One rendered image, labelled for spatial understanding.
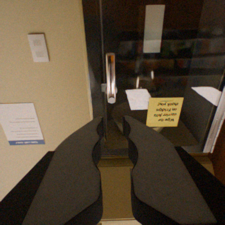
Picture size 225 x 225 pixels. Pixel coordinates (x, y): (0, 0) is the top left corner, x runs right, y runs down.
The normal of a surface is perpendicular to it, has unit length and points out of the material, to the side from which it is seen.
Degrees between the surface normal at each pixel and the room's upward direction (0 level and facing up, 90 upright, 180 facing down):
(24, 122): 90
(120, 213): 135
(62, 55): 90
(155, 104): 90
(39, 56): 90
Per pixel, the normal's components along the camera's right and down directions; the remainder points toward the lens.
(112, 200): 0.00, -0.29
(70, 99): 0.02, 0.48
